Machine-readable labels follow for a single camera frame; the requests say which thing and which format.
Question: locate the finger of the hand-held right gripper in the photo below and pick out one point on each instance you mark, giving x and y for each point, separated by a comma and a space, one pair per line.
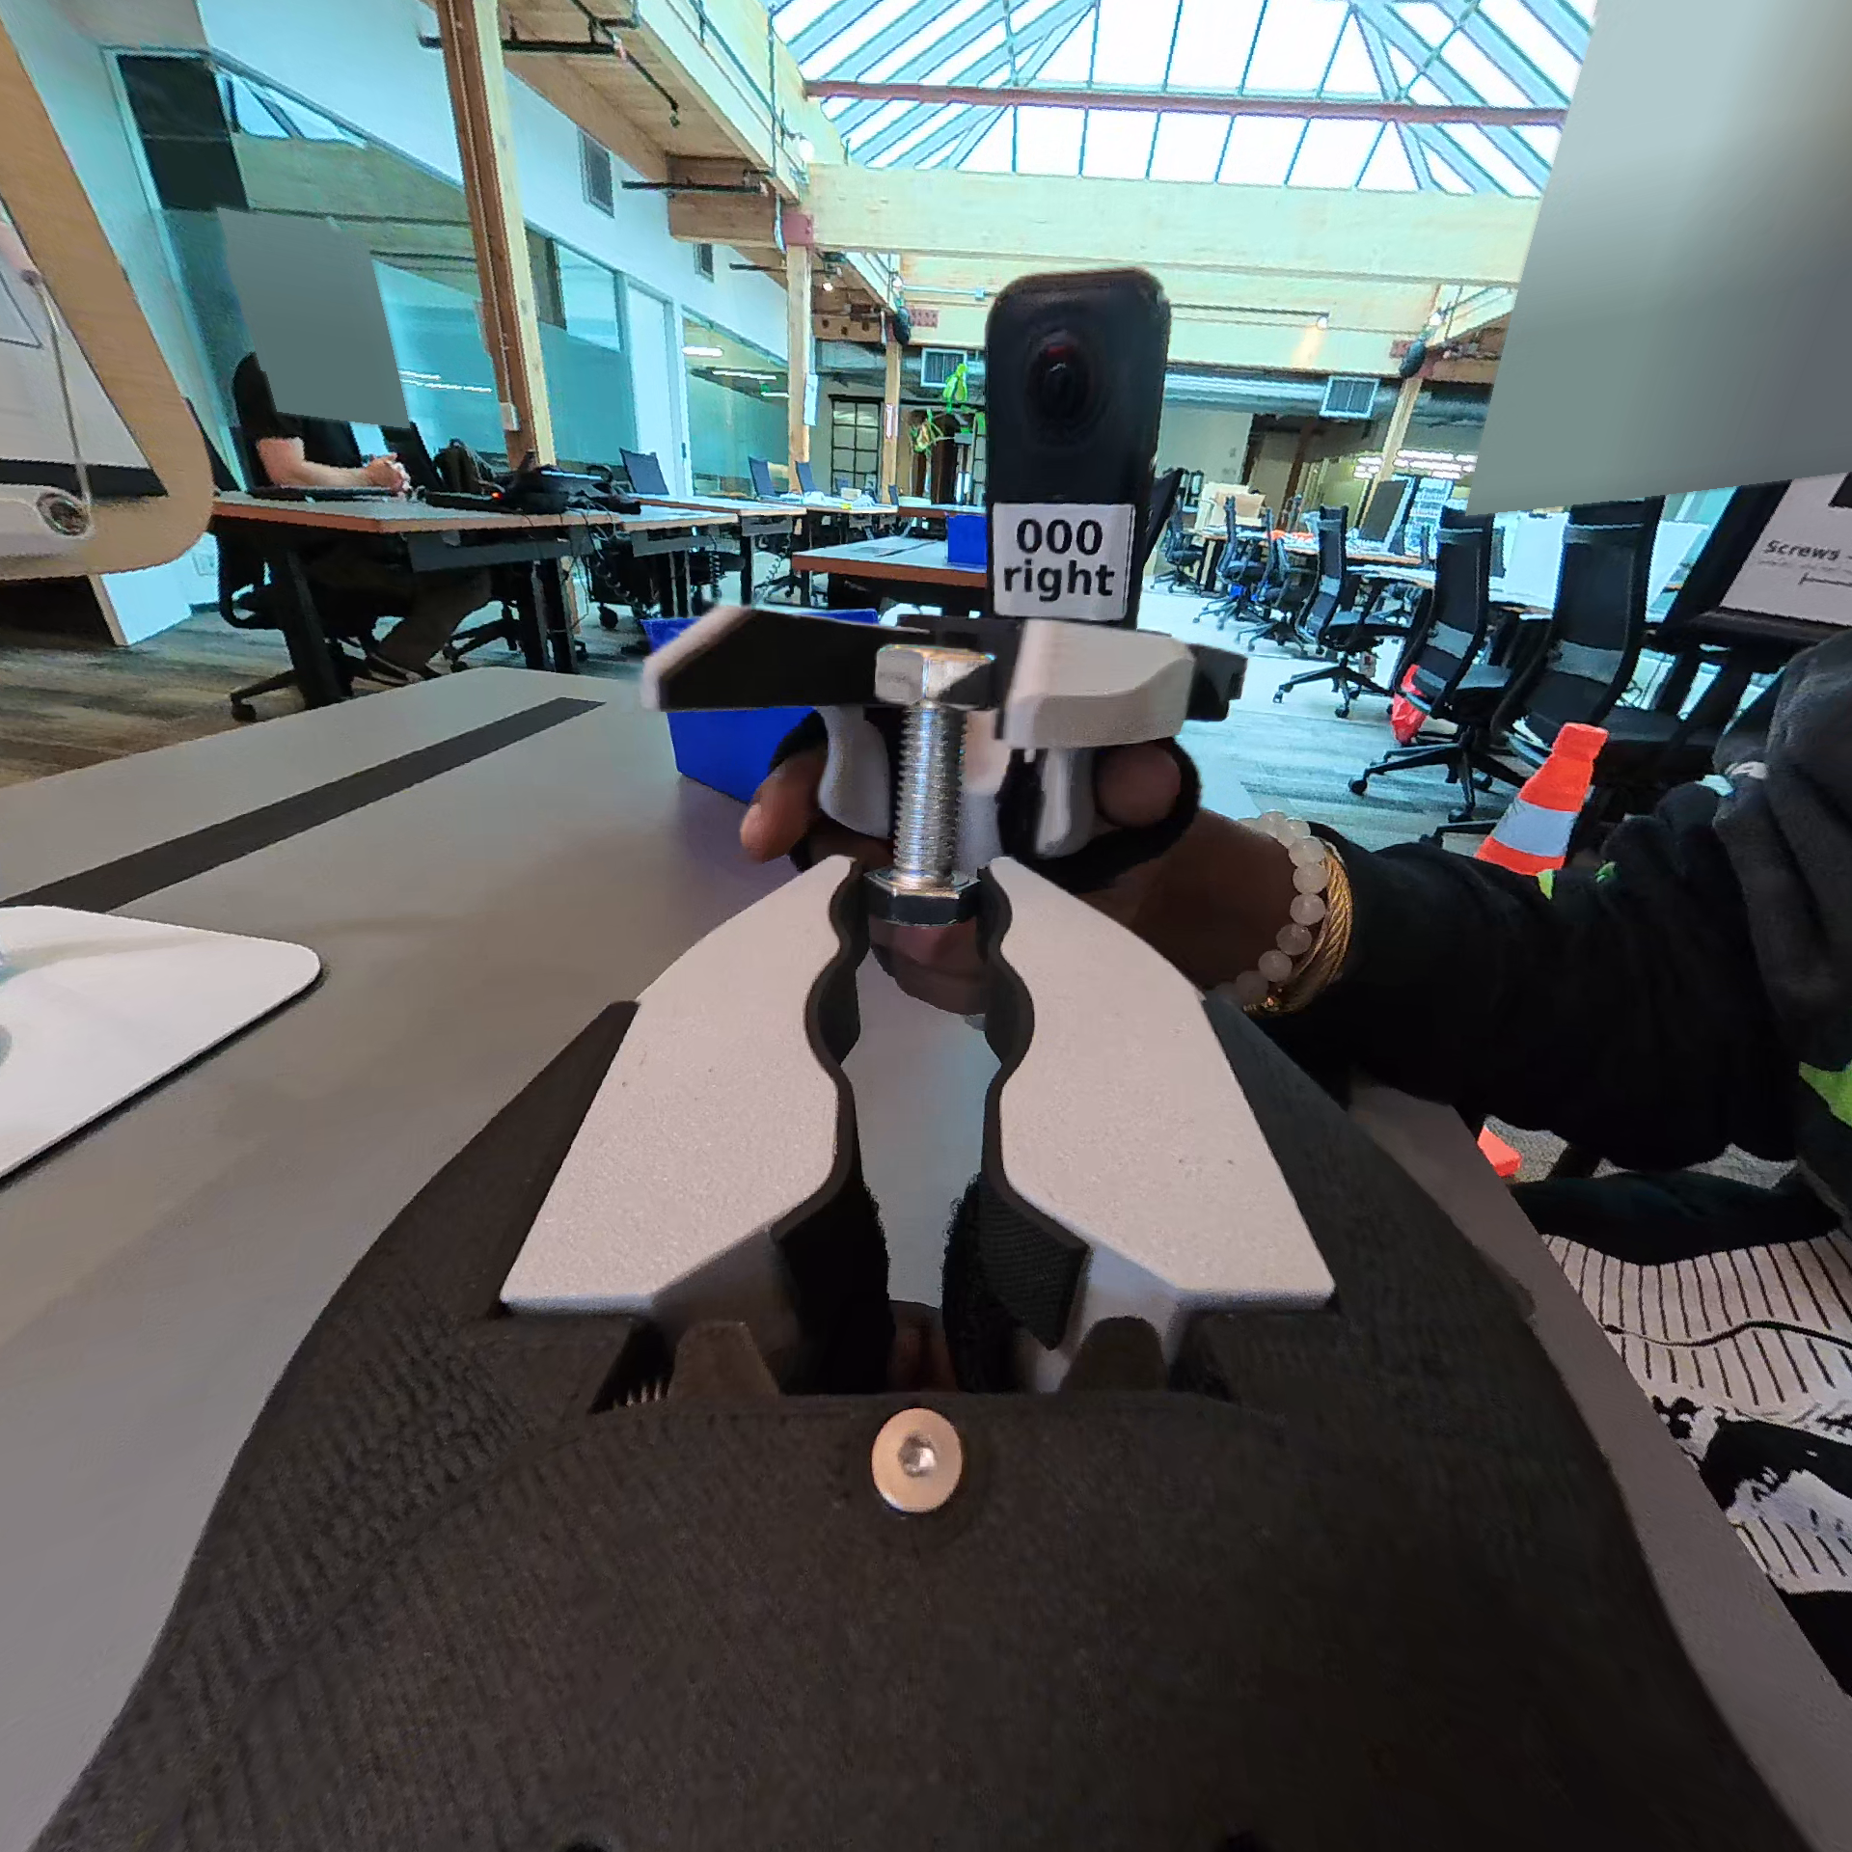
768, 672
1113, 690

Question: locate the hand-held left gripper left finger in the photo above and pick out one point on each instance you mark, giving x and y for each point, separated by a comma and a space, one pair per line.
694, 1158

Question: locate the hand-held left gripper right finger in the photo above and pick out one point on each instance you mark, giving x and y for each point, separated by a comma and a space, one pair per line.
1158, 1158

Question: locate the blue plastic bin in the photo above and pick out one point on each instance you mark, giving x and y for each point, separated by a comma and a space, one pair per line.
724, 749
969, 538

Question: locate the steel hex bolt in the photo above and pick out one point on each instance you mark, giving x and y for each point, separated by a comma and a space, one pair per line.
934, 813

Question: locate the person's right forearm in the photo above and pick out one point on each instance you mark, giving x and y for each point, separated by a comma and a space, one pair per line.
1564, 983

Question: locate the person's right hand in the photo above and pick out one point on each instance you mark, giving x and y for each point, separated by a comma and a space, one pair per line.
1215, 882

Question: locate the green potted plant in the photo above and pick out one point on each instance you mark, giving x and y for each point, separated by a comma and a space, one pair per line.
955, 391

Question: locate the long office desk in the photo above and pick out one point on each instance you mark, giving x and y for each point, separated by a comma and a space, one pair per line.
435, 520

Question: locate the black office chair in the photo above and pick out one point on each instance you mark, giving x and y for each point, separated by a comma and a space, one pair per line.
1507, 652

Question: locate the orange traffic cone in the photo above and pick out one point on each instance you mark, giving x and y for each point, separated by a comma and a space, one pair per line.
1549, 813

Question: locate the sign board on white stand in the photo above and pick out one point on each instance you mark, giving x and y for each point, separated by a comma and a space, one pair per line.
130, 1029

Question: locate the black and white printed trousers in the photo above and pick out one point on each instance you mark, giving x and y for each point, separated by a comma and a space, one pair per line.
1709, 1361

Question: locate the black framed instruction sign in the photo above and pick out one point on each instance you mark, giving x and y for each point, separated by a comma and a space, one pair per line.
1795, 551

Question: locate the black hoodie with green print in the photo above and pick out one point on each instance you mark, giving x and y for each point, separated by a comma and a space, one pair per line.
1808, 869

